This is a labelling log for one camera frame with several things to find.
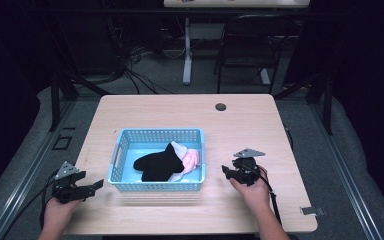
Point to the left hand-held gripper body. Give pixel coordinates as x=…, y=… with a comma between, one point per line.
x=67, y=190

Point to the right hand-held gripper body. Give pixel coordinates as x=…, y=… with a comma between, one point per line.
x=246, y=166

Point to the person's right hand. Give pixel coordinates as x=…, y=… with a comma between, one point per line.
x=255, y=196

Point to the person's left hand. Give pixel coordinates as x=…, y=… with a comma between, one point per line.
x=57, y=213

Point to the pink sock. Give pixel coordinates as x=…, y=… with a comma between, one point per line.
x=193, y=160

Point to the blue plastic basket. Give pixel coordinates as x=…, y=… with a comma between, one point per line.
x=126, y=153

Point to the white sock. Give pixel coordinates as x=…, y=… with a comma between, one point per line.
x=180, y=150

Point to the grey table grommet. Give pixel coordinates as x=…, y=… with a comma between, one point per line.
x=220, y=107

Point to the black sock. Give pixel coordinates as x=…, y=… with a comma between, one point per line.
x=158, y=165

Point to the black metal stand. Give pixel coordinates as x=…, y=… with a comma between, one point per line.
x=55, y=100
x=328, y=103

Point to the white desk leg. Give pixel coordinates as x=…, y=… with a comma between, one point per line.
x=187, y=53

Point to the black folding chair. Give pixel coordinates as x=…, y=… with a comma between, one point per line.
x=233, y=36

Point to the aluminium floor rail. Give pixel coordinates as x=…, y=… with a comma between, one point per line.
x=30, y=170
x=343, y=173

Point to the metal bracket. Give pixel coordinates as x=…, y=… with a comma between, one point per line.
x=311, y=210

